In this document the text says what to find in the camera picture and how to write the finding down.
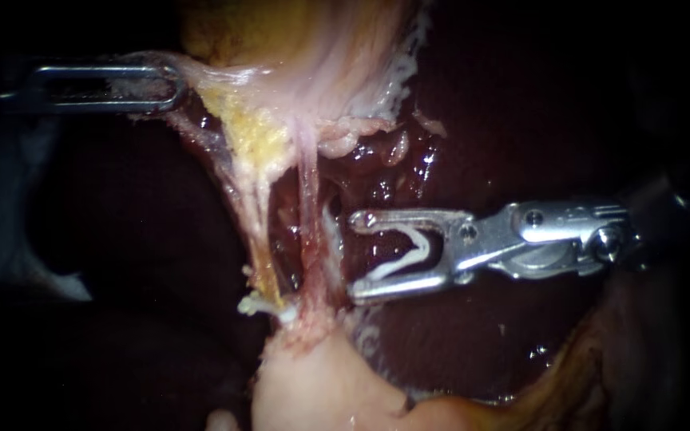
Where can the right arm instrument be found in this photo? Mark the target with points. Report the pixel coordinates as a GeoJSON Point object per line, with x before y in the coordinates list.
{"type": "Point", "coordinates": [536, 239]}

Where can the right arm instrument jaw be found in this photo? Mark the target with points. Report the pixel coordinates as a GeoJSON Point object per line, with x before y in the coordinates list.
{"type": "Point", "coordinates": [405, 286]}
{"type": "Point", "coordinates": [411, 219]}

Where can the left arm instrument jaw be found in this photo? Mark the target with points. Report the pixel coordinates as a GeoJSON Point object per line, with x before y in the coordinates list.
{"type": "Point", "coordinates": [93, 71]}

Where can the left arm instrument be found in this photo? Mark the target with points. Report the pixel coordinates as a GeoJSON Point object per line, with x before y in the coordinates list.
{"type": "Point", "coordinates": [12, 99]}

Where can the white clip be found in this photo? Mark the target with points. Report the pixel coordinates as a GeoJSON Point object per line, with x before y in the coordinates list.
{"type": "Point", "coordinates": [252, 305]}
{"type": "Point", "coordinates": [418, 251]}

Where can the gallbladder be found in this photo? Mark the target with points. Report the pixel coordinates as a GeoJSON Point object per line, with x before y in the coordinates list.
{"type": "Point", "coordinates": [273, 36]}

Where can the dark right arm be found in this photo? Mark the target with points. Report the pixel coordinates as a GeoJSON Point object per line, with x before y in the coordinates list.
{"type": "Point", "coordinates": [656, 221]}

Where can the thin tube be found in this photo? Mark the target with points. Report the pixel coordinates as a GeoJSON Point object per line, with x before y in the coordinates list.
{"type": "Point", "coordinates": [259, 227]}
{"type": "Point", "coordinates": [309, 197]}

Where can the dark red liver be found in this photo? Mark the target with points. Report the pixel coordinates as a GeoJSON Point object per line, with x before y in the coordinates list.
{"type": "Point", "coordinates": [501, 149]}

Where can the pale fatty tissue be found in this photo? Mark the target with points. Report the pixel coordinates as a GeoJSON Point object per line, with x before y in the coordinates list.
{"type": "Point", "coordinates": [321, 389]}
{"type": "Point", "coordinates": [339, 143]}
{"type": "Point", "coordinates": [225, 173]}

